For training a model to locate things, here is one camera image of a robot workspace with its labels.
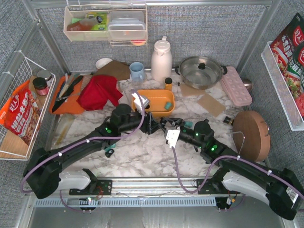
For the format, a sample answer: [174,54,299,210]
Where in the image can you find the orange plastic storage basket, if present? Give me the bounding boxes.
[131,89,175,117]

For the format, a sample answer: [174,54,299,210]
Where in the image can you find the brown cardboard sheet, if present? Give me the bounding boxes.
[197,94,226,117]

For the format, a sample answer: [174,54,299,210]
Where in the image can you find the red cloth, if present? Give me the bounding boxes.
[77,75,123,111]

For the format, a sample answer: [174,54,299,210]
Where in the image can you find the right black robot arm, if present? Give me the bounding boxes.
[161,117,304,220]

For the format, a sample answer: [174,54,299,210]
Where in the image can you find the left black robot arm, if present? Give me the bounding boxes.
[20,104,161,199]

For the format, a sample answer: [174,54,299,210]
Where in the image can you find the black coffee capsule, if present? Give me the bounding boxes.
[105,149,114,158]

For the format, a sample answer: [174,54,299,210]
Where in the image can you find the small brown cardboard piece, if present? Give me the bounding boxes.
[180,84,205,97]

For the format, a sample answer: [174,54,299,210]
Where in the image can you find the yellow spice bottle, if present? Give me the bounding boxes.
[165,77,172,91]

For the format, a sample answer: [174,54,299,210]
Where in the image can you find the steel pot with glass lid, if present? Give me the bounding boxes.
[174,57,228,90]

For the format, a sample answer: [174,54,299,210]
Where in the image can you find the round wooden board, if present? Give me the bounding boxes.
[232,111,270,162]

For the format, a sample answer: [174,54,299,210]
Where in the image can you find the light blue mug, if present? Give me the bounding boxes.
[129,62,146,81]

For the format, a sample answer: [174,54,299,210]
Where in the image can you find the pink egg tray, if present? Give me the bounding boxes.
[220,66,252,107]

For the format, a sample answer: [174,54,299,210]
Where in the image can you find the brown folded cloth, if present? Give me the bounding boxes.
[94,60,131,81]

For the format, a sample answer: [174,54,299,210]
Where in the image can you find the white thermos jug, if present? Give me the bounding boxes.
[151,36,172,82]

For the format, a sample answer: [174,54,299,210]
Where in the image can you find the white small bowl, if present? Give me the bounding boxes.
[95,57,112,69]

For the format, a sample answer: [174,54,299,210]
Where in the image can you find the orange cutting board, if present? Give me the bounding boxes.
[49,76,85,114]

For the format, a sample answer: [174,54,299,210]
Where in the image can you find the clear lidded food containers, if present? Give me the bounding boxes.
[108,11,146,41]

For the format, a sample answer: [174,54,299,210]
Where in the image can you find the silver lid jar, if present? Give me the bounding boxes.
[37,70,52,84]

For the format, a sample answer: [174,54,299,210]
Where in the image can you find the red lid jar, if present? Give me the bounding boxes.
[32,77,49,96]

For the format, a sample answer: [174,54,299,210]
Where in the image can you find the green seasoning packet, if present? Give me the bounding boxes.
[284,42,304,118]

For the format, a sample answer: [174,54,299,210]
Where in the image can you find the orange snack bag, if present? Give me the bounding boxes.
[0,80,40,145]

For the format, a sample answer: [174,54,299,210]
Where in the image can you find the red seasoning packet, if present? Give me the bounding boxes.
[270,13,304,72]

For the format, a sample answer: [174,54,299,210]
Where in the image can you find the black handled knife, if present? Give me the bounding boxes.
[56,76,83,101]

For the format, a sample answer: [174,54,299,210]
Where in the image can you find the right white wire basket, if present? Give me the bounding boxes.
[261,41,304,131]

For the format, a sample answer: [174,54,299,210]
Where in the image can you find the white wire basket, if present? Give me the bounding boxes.
[261,41,304,131]
[0,50,57,161]

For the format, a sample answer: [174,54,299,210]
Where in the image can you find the white wall storage basket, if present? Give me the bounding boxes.
[63,4,148,46]

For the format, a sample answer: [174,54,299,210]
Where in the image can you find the left white wire basket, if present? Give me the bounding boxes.
[0,50,57,161]

